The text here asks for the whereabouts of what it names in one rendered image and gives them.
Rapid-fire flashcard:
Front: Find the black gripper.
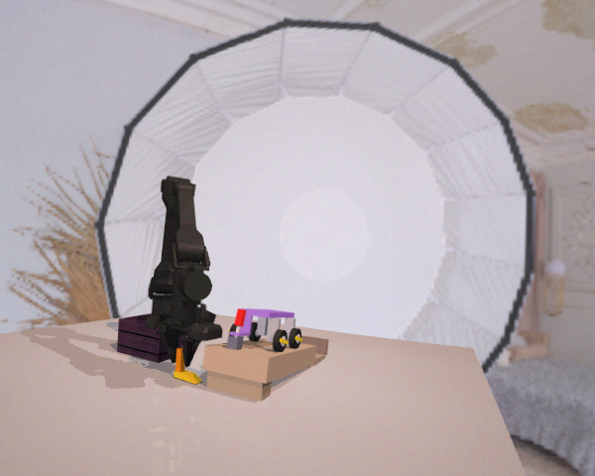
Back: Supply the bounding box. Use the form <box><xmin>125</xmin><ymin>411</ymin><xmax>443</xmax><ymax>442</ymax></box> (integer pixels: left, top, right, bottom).
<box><xmin>146</xmin><ymin>295</ymin><xmax>222</xmax><ymax>367</ymax></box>

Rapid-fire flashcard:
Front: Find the red block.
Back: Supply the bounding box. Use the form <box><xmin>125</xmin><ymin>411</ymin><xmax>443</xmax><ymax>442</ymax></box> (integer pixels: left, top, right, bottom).
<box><xmin>234</xmin><ymin>308</ymin><xmax>247</xmax><ymax>333</ymax></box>

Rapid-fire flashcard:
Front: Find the purple trolley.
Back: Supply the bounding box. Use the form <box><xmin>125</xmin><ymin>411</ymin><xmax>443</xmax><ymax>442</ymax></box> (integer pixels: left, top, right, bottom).
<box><xmin>228</xmin><ymin>308</ymin><xmax>302</xmax><ymax>352</ymax></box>

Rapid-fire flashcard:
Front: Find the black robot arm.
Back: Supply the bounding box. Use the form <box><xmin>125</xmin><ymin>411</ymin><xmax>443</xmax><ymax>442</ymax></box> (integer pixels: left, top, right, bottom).
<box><xmin>148</xmin><ymin>176</ymin><xmax>212</xmax><ymax>315</ymax></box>

